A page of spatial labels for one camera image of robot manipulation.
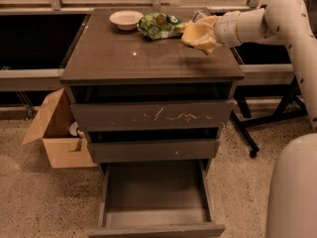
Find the yellow sponge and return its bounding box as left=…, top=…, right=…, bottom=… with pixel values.
left=181, top=21, right=206, bottom=47

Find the cardboard box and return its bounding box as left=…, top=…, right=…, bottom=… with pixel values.
left=23, top=88, right=95, bottom=169

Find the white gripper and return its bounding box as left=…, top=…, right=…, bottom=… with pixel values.
left=192, top=11, right=241, bottom=56

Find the grey drawer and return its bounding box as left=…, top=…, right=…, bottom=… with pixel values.
left=87, top=139, right=220, bottom=163
left=87, top=160, right=225, bottom=238
left=71, top=100, right=234, bottom=132

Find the black rolling table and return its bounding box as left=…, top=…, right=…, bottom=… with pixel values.
left=231, top=44, right=307, bottom=158

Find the grey middle drawer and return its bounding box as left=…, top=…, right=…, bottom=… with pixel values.
left=87, top=139, right=220, bottom=163

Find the white bowl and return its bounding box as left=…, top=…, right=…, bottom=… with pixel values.
left=109, top=10, right=144, bottom=31

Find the white cup in box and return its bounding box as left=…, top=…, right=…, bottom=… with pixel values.
left=69, top=122, right=84, bottom=138

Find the grey bottom drawer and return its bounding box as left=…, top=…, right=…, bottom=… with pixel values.
left=87, top=160, right=225, bottom=238

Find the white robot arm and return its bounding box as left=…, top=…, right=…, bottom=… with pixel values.
left=214, top=0, right=317, bottom=238

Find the clear plastic bottle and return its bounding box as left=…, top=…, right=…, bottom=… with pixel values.
left=192, top=10, right=208, bottom=22

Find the green chip bag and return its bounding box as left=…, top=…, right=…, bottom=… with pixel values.
left=138, top=13, right=187, bottom=41

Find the grey top drawer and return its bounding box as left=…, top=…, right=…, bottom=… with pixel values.
left=71, top=100, right=234, bottom=132

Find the grey drawer cabinet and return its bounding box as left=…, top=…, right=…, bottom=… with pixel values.
left=59, top=6, right=246, bottom=178

